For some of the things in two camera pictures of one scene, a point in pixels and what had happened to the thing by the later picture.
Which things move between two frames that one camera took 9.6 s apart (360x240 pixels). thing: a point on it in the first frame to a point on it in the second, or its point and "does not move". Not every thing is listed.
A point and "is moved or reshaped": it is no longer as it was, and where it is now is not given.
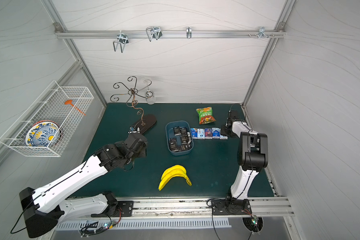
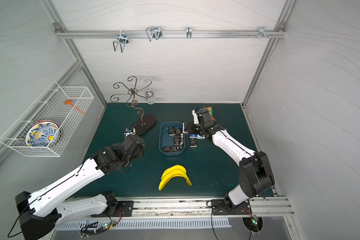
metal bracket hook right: (262, 33) does not move
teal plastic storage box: (179, 137) is moved or reshaped
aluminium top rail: (170, 34) does not move
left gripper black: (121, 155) does not move
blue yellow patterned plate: (46, 133) does not move
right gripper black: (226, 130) to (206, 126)
